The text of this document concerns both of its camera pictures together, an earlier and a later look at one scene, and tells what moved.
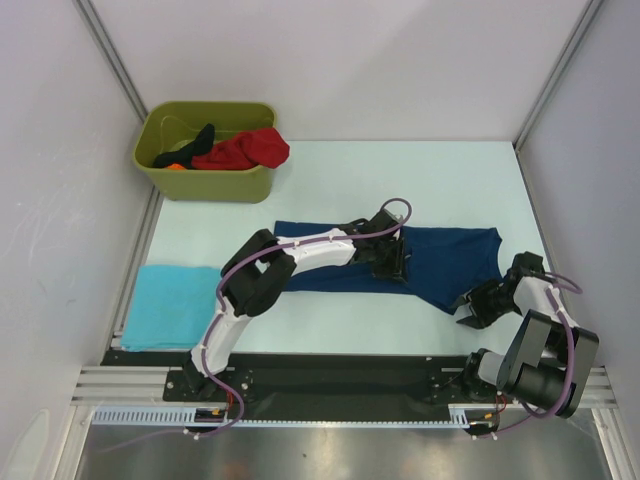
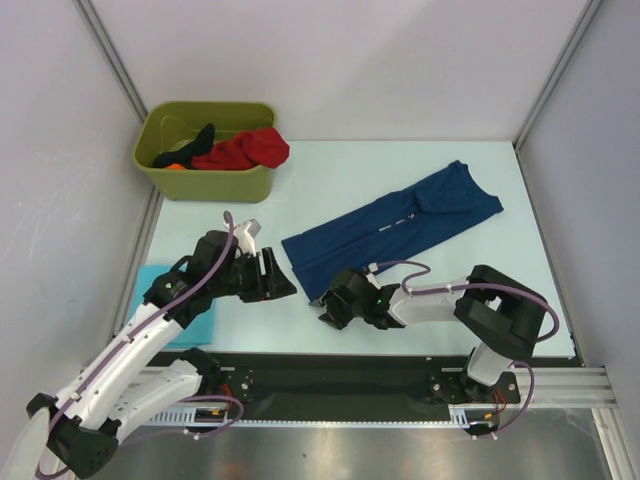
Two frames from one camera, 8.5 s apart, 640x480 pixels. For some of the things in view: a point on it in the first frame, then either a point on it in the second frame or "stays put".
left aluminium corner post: (114, 59) stays put
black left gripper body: (386, 262) to (243, 278)
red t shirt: (245, 151) stays put
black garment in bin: (184, 155) stays put
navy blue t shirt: (443, 264) to (367, 240)
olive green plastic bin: (164, 129) stays put
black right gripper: (480, 306) to (338, 301)
